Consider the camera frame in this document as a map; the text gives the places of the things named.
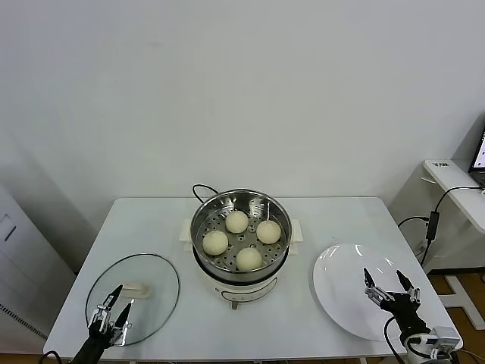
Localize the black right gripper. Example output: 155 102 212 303
362 268 431 337

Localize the white steamed baozi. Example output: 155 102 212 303
225 211 250 234
236 246 264 272
256 220 282 244
202 230 230 256

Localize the white round plate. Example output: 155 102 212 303
312 243 417 341

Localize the cream electric cooker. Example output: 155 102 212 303
178 218 304 310

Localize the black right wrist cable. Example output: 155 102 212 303
383 317 406 359

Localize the round glass lid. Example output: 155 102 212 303
85 253 180 347

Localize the black adapter cable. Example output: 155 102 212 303
396 185 485 266

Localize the black laptop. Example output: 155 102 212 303
468 113 485 189

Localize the black cooker power cable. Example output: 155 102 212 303
191 184 221 206

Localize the white side desk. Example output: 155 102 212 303
390 158 485 327

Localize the white cabinet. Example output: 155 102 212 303
0 184 79 353

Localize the stainless steel steamer basket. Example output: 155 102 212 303
189 188 293 276

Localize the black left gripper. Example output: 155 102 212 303
71 284 134 364

